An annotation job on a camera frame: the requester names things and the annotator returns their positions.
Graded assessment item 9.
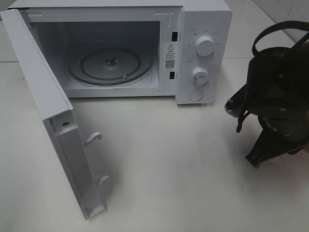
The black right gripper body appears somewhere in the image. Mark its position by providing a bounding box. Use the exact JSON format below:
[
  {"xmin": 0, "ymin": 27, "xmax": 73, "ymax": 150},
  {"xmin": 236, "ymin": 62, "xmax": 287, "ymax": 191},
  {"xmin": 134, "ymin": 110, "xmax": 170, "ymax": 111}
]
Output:
[{"xmin": 256, "ymin": 113, "xmax": 309, "ymax": 155}]

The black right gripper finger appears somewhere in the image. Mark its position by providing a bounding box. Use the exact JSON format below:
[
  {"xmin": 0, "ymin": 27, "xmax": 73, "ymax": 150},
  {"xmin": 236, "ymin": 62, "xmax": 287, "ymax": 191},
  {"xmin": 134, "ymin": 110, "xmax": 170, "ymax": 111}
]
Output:
[{"xmin": 245, "ymin": 131, "xmax": 290, "ymax": 168}]

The round white door-release button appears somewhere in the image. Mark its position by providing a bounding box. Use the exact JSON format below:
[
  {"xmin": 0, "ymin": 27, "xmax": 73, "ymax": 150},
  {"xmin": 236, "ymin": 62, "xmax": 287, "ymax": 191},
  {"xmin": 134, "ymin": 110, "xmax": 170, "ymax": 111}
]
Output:
[{"xmin": 189, "ymin": 89, "xmax": 203, "ymax": 101}]

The white timer knob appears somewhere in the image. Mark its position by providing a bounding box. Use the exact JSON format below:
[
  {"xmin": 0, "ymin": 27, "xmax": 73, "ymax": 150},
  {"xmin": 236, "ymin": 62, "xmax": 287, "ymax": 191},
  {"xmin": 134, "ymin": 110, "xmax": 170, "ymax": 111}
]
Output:
[{"xmin": 192, "ymin": 67, "xmax": 209, "ymax": 85}]

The white microwave door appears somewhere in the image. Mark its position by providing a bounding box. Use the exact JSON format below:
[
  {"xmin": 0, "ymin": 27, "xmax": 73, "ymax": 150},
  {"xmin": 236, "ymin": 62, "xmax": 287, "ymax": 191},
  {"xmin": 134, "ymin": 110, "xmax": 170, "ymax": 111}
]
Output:
[{"xmin": 0, "ymin": 9, "xmax": 108, "ymax": 219}]

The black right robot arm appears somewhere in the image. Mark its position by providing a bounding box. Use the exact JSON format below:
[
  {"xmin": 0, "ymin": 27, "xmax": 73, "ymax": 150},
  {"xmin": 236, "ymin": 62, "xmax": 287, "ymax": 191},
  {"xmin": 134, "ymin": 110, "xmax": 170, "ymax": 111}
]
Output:
[{"xmin": 237, "ymin": 34, "xmax": 309, "ymax": 168}]

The upper white power knob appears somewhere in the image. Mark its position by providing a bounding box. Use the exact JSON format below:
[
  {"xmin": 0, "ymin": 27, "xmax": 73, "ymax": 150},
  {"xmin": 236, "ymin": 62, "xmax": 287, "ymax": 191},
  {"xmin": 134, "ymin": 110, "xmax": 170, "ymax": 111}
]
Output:
[{"xmin": 195, "ymin": 35, "xmax": 215, "ymax": 57}]

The white microwave oven body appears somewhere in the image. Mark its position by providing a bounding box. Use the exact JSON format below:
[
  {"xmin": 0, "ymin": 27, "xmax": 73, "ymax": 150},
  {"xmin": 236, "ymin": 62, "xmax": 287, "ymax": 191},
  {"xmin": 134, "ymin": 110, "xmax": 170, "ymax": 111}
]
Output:
[{"xmin": 7, "ymin": 0, "xmax": 232, "ymax": 104}]

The white warning label sticker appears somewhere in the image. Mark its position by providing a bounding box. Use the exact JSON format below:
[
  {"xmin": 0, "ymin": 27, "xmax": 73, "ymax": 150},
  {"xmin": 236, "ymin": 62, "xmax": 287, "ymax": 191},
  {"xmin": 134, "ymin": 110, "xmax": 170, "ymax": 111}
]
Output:
[{"xmin": 164, "ymin": 42, "xmax": 179, "ymax": 70}]

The glass microwave turntable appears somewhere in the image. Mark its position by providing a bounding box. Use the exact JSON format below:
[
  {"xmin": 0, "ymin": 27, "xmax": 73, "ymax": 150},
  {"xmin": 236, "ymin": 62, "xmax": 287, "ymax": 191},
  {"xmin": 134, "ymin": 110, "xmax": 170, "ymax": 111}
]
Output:
[{"xmin": 67, "ymin": 40, "xmax": 157, "ymax": 87}]

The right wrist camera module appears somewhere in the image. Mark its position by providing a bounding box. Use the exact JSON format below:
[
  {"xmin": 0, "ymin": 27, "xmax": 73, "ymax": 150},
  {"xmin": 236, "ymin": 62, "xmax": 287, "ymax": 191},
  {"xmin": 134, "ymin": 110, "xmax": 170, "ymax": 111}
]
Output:
[{"xmin": 225, "ymin": 85, "xmax": 246, "ymax": 118}]

